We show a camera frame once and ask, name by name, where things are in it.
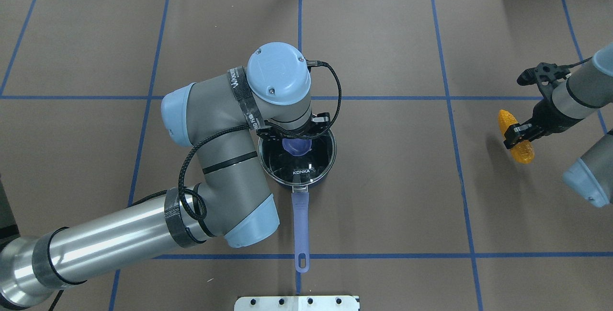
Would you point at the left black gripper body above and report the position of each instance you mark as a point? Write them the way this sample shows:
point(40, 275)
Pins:
point(271, 134)

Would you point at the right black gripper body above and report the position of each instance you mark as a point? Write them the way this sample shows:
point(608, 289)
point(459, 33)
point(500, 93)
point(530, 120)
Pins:
point(545, 115)

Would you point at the yellow corn cob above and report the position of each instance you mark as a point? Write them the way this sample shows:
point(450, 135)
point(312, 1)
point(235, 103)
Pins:
point(520, 149)

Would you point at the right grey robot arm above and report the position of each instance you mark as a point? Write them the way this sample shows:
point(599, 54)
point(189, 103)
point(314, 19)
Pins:
point(568, 97)

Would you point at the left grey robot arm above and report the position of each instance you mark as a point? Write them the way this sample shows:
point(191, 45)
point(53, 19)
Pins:
point(93, 184)

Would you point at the dark blue saucepan purple handle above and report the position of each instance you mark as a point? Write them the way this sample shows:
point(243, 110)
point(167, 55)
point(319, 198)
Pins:
point(300, 203)

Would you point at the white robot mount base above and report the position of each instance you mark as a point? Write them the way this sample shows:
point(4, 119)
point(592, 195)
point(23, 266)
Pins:
point(298, 303)

